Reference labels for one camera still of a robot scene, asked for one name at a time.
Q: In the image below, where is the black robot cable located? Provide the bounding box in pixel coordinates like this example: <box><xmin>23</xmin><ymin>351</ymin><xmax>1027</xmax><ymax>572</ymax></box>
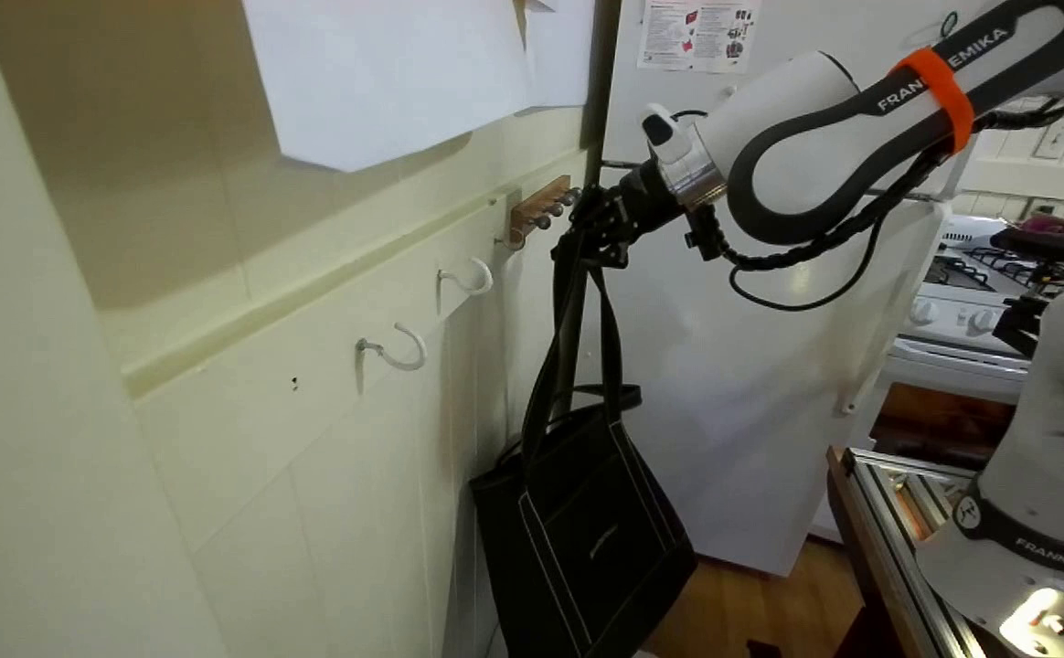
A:
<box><xmin>680</xmin><ymin>95</ymin><xmax>1064</xmax><ymax>314</ymax></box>

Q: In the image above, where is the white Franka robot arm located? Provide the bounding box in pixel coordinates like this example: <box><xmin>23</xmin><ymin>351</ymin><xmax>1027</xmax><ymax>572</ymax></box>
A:
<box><xmin>576</xmin><ymin>0</ymin><xmax>1064</xmax><ymax>572</ymax></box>

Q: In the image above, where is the white refrigerator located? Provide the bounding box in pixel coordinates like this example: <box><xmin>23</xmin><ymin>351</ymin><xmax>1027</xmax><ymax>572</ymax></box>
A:
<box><xmin>598</xmin><ymin>0</ymin><xmax>985</xmax><ymax>572</ymax></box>

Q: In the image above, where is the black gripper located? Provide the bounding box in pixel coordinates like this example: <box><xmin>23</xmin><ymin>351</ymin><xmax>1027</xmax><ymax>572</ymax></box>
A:
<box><xmin>569</xmin><ymin>160</ymin><xmax>680</xmax><ymax>265</ymax></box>

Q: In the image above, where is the white stove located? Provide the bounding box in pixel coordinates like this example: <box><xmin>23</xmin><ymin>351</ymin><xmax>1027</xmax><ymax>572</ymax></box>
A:
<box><xmin>886</xmin><ymin>214</ymin><xmax>1064</xmax><ymax>403</ymax></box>

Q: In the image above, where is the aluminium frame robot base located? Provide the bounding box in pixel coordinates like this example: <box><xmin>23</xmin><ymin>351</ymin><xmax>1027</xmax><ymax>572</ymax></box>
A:
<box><xmin>826</xmin><ymin>446</ymin><xmax>1013</xmax><ymax>658</ymax></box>

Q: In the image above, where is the white wall hook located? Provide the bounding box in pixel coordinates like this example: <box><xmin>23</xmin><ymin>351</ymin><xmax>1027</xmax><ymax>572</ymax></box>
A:
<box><xmin>436</xmin><ymin>256</ymin><xmax>493</xmax><ymax>318</ymax></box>
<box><xmin>356</xmin><ymin>321</ymin><xmax>428</xmax><ymax>391</ymax></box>

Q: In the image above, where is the white paper sheet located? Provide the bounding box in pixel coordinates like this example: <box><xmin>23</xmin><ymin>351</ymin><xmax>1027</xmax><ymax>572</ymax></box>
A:
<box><xmin>242</xmin><ymin>0</ymin><xmax>595</xmax><ymax>170</ymax></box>

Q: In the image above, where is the black tote bag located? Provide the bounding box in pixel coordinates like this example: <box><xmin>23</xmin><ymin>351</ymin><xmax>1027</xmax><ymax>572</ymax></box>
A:
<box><xmin>469</xmin><ymin>231</ymin><xmax>693</xmax><ymax>658</ymax></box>

